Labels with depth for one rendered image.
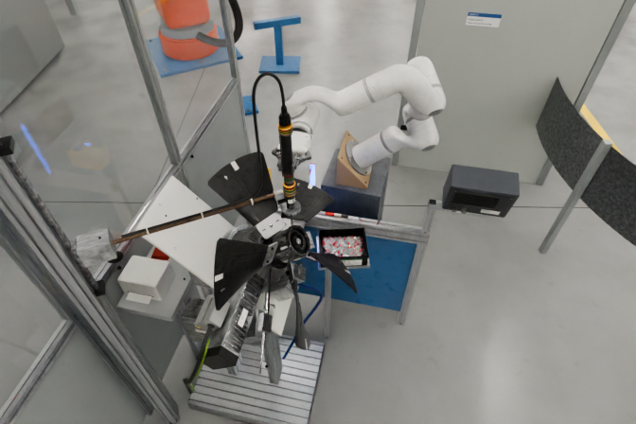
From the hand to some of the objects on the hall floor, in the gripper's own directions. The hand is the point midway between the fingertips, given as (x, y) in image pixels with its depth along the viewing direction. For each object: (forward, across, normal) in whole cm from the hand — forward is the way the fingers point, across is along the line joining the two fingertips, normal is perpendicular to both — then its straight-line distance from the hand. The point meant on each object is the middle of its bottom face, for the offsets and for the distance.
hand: (287, 165), depth 138 cm
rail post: (-37, +53, +148) cm, 162 cm away
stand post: (+12, -10, +149) cm, 150 cm away
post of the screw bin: (-19, +11, +148) cm, 150 cm away
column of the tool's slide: (+40, -59, +149) cm, 165 cm away
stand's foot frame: (+12, -20, +148) cm, 150 cm away
